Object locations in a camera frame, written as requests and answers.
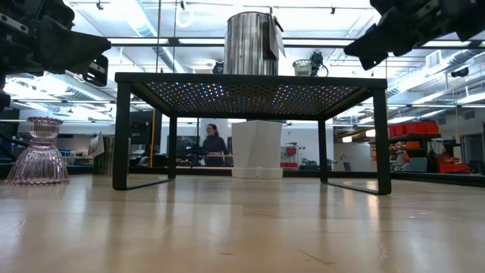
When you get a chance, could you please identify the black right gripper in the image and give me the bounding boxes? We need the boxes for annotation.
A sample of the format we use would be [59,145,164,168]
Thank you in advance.
[343,0,459,72]

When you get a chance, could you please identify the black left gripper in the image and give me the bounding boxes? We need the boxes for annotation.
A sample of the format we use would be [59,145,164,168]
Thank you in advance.
[0,0,112,87]

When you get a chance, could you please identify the green glass candle holder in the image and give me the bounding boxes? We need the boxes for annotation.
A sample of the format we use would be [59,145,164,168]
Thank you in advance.
[292,58,313,77]

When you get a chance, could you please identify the pink glass candle holder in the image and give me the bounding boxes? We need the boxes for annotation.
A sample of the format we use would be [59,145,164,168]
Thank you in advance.
[3,116,70,187]

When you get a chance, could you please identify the silver metal candle holder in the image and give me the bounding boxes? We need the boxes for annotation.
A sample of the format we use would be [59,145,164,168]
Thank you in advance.
[224,11,287,76]

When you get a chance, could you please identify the black ceiling-mounted device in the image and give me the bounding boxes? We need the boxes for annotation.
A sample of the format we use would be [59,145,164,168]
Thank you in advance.
[309,52,329,77]

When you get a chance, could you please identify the red plastic storage bin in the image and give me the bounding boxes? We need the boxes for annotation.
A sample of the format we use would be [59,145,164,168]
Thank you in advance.
[438,162,471,174]
[405,121,440,136]
[389,124,408,138]

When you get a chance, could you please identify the white paper sheet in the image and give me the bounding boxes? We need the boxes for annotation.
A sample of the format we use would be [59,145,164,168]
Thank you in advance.
[88,130,105,158]

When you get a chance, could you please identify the black storage rack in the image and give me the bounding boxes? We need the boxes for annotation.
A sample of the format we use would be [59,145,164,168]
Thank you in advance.
[389,132,443,174]

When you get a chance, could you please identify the black perforated metal shelf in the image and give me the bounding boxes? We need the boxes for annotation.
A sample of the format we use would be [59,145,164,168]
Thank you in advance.
[112,71,393,196]

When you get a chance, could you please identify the white hexagonal planter pot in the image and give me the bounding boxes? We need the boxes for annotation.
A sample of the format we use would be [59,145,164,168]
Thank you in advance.
[230,120,284,180]

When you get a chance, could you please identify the person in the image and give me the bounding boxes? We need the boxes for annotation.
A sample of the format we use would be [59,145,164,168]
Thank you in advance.
[200,124,230,168]

